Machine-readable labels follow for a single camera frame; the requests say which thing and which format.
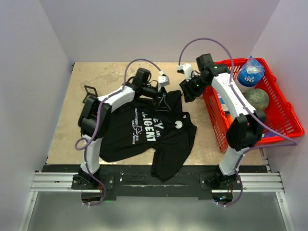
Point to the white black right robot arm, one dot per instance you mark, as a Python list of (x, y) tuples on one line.
[(244, 131)]

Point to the green melon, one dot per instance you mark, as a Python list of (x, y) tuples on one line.
[(258, 98)]

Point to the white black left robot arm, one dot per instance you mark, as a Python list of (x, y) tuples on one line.
[(95, 118)]

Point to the blue white box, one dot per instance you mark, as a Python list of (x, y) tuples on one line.
[(223, 105)]

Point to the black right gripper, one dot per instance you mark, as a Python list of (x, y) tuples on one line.
[(186, 86)]

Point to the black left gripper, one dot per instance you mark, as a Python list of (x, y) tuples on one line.
[(158, 95)]

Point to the purple tube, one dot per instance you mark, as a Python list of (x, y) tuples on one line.
[(269, 135)]

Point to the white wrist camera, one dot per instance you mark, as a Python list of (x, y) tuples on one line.
[(163, 79), (185, 69)]

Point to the black mounting base plate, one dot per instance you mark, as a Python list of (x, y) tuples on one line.
[(136, 180)]

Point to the orange fruit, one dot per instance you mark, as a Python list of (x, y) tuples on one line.
[(229, 119)]

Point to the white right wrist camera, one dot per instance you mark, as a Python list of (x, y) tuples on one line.
[(185, 69)]

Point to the black square frame stand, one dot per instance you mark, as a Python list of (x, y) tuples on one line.
[(90, 91)]

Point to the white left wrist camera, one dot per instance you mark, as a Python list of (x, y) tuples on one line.
[(163, 79)]

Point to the black printed t-shirt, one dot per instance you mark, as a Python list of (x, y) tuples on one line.
[(136, 127)]

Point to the red plastic basket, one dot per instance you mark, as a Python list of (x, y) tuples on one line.
[(280, 115)]

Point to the aluminium rail frame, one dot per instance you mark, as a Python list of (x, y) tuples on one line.
[(257, 178)]

